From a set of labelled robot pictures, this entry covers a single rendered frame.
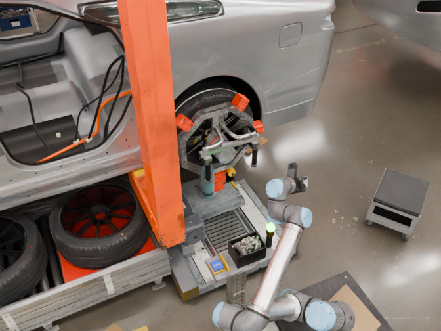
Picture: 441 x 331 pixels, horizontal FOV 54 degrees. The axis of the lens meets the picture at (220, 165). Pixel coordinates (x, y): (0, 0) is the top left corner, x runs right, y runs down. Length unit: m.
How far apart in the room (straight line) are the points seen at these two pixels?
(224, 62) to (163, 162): 0.82
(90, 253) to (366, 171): 2.54
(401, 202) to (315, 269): 0.81
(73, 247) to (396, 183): 2.41
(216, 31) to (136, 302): 1.88
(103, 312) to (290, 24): 2.26
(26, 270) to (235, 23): 1.96
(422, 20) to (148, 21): 3.18
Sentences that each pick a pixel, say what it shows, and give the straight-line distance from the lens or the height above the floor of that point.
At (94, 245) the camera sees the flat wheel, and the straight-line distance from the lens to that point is 2.92.
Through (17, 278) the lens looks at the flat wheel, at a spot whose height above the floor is 0.47.
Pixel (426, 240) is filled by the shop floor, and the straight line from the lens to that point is 3.82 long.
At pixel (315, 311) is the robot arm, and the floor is 0.60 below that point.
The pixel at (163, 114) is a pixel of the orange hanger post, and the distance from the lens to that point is 2.10.
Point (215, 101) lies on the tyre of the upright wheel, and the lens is 2.87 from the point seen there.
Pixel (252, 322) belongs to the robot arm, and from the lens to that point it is 2.03.
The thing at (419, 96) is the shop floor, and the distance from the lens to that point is 5.46.
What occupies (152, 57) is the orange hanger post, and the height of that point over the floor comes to 1.82.
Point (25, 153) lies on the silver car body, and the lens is 3.24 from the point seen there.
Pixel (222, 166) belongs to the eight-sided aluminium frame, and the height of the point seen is 0.62.
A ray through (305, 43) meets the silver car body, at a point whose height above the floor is 1.38.
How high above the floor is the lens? 2.74
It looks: 42 degrees down
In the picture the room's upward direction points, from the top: straight up
